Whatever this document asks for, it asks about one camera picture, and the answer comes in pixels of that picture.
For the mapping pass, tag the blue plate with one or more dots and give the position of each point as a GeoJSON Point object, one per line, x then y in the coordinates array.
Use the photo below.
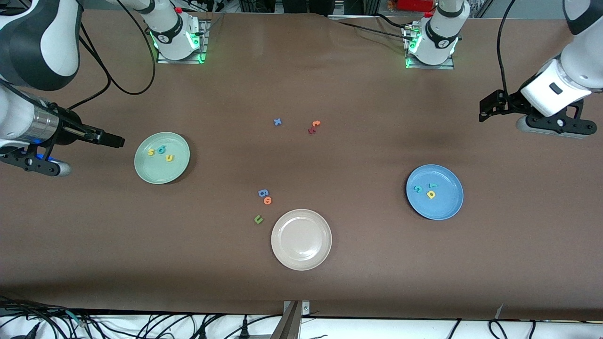
{"type": "Point", "coordinates": [443, 207]}

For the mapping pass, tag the white paper tag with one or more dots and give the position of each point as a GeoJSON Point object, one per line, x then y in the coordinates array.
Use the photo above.
{"type": "Point", "coordinates": [499, 311]}

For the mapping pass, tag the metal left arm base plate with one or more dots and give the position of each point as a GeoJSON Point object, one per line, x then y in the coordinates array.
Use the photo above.
{"type": "Point", "coordinates": [447, 67]}

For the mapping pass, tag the green plate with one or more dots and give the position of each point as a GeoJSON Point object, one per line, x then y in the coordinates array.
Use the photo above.
{"type": "Point", "coordinates": [162, 172]}

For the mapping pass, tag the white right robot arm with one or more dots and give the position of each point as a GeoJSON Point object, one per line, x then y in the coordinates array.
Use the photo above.
{"type": "Point", "coordinates": [42, 42]}

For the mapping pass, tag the aluminium profile bracket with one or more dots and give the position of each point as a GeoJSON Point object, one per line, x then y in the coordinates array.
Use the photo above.
{"type": "Point", "coordinates": [289, 325]}

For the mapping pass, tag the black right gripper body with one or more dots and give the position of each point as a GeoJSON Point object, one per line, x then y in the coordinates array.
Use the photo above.
{"type": "Point", "coordinates": [69, 129]}

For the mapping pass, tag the brown table cover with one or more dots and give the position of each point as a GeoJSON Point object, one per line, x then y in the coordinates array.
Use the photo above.
{"type": "Point", "coordinates": [94, 245]}

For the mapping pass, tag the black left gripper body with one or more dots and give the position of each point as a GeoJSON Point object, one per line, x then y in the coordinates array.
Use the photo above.
{"type": "Point", "coordinates": [510, 102]}

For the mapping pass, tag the beige plate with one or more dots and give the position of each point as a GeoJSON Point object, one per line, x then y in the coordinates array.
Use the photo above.
{"type": "Point", "coordinates": [301, 239]}

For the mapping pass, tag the red box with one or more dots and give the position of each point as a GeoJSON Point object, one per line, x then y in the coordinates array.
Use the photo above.
{"type": "Point", "coordinates": [414, 4]}

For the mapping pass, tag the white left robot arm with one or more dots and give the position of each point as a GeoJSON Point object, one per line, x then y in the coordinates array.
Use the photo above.
{"type": "Point", "coordinates": [440, 37]}

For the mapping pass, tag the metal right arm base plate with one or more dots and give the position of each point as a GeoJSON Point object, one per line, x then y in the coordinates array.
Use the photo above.
{"type": "Point", "coordinates": [162, 60]}

